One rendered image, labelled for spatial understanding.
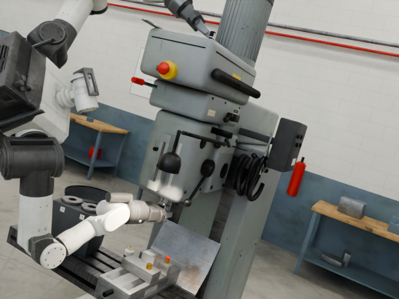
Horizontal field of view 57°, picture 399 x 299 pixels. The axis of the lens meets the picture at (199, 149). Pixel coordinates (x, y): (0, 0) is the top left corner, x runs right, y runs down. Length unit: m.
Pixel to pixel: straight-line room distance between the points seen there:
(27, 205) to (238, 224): 0.98
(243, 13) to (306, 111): 4.06
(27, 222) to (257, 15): 1.14
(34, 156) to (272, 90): 4.89
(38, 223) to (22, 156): 0.20
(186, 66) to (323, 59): 4.55
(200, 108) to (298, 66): 4.49
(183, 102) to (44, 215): 0.57
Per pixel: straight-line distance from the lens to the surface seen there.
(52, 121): 1.16
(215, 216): 1.79
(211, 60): 1.18
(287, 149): 1.49
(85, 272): 1.62
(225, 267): 1.83
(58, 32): 1.32
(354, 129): 5.47
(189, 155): 1.31
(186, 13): 1.44
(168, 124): 1.36
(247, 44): 1.58
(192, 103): 1.28
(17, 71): 1.12
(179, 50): 1.23
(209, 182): 1.50
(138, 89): 6.75
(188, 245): 1.84
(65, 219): 1.72
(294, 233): 5.66
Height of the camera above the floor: 1.68
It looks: 7 degrees down
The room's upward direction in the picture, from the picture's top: 16 degrees clockwise
